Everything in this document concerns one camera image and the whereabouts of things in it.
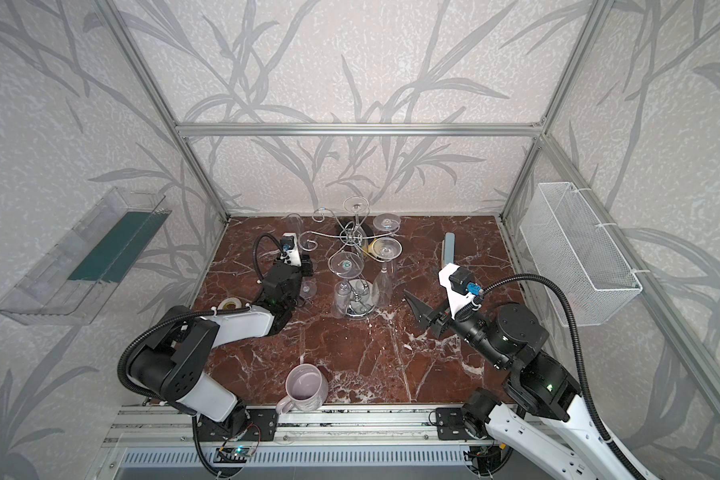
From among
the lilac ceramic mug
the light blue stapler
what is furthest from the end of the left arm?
the light blue stapler

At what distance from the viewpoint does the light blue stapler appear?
104 centimetres

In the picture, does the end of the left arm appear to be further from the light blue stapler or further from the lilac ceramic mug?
the light blue stapler
